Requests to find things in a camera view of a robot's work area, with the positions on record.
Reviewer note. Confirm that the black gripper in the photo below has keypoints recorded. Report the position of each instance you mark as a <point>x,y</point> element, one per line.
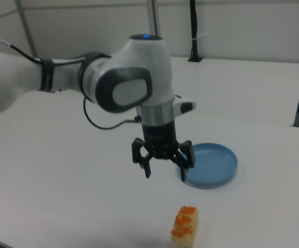
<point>160,140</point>

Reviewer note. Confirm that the bread with orange topping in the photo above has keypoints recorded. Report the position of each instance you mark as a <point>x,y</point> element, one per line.
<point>185,232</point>

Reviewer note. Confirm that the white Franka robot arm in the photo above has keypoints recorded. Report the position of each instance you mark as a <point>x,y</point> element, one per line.
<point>144,64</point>

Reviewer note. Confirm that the blue round plate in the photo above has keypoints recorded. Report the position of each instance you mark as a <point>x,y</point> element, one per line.
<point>212,165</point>

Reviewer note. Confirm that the black camera stand pole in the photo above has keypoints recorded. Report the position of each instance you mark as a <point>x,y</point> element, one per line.
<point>194,25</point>

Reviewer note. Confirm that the silver partition post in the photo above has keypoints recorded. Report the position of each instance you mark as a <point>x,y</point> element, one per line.
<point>155,18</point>

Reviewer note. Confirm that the grey partition post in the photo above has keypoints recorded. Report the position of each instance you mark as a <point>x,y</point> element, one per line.
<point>28,28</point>

